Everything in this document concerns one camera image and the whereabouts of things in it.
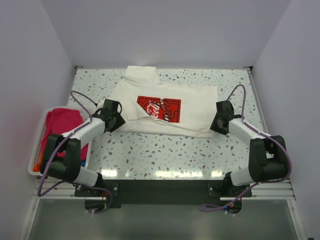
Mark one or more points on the blue garment in basket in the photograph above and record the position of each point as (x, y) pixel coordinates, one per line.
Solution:
(83, 163)

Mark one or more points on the white plastic laundry basket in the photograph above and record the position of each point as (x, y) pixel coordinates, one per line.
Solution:
(35, 156)

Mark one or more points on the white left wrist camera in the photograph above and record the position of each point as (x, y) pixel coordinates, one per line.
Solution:
(100, 103)

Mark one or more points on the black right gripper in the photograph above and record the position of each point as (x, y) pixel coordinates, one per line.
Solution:
(214, 127)

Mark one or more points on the white t-shirt red print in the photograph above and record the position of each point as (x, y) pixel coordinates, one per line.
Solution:
(152, 106)

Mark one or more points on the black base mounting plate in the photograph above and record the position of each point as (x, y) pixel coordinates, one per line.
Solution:
(115, 193)

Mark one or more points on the orange garment in basket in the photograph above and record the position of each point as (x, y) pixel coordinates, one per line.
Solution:
(36, 168)

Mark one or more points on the pink t-shirt in basket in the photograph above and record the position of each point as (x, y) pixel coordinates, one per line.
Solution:
(59, 121)

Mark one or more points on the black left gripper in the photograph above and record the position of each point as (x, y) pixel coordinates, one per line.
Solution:
(120, 121)

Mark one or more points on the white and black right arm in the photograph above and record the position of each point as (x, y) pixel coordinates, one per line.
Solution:
(268, 159)

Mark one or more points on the aluminium frame rail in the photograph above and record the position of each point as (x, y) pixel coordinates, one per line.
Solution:
(139, 156)

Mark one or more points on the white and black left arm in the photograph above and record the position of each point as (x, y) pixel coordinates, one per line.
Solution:
(62, 153)

